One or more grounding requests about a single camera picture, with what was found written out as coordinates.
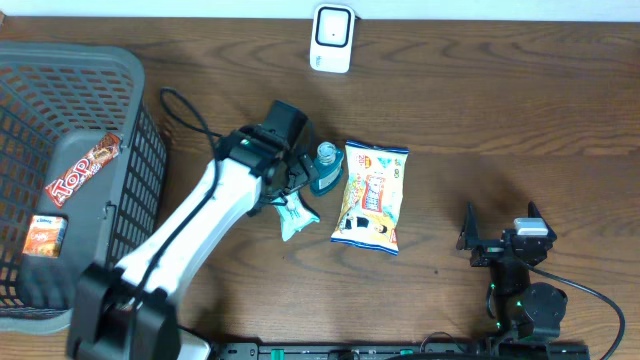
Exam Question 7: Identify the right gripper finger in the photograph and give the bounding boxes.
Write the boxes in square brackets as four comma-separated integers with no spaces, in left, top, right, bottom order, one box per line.
[528,201,557,240]
[456,202,479,250]

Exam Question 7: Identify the blue mouthwash bottle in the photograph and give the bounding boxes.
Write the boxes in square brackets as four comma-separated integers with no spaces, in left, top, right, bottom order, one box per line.
[310,141,344,196]

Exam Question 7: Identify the mint wet wipes pack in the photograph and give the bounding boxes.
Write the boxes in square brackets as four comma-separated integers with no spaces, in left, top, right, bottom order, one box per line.
[274,192,320,242]

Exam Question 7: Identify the yellow snack bag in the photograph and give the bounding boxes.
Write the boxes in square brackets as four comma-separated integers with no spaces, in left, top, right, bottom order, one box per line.
[330,140,409,256]

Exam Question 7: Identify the red Top chocolate bar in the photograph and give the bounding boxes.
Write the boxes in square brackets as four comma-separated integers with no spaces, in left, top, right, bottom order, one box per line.
[45,132,121,209]

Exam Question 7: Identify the orange tissue pack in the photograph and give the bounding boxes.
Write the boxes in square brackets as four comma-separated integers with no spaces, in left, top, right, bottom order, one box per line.
[22,215,67,258]

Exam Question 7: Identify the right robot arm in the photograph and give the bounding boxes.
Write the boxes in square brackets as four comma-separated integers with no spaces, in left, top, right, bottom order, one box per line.
[456,202,568,343]

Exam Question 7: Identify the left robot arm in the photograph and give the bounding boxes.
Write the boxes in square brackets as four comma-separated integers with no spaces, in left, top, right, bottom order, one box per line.
[66,101,318,359]

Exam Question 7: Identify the white barcode scanner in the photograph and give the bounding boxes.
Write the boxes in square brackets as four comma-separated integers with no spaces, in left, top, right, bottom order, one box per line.
[309,4,356,74]

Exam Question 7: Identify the grey plastic basket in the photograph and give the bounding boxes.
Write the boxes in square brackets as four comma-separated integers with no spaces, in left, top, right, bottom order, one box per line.
[1,41,167,335]

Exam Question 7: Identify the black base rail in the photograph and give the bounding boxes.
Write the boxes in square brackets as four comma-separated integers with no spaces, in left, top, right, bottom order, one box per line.
[209,341,590,360]

